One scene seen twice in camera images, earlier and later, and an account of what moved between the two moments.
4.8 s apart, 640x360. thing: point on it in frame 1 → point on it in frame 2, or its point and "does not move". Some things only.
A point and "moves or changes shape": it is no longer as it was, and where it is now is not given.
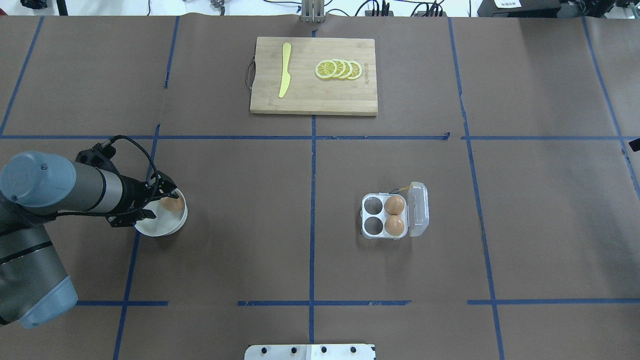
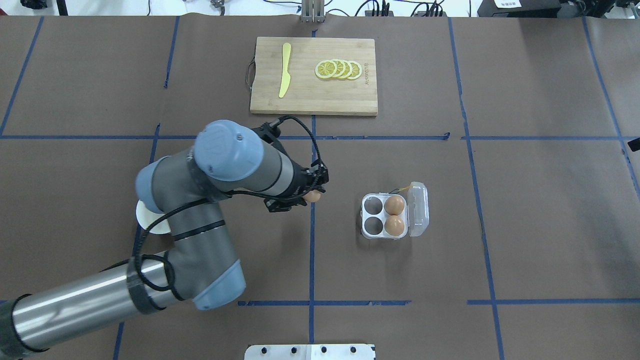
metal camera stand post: [313, 11] does not move
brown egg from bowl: [172, 204] moves or changes shape
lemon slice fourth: [325, 69] does not move
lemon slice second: [348, 69] does not move
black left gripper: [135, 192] → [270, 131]
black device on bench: [519, 8] does not move
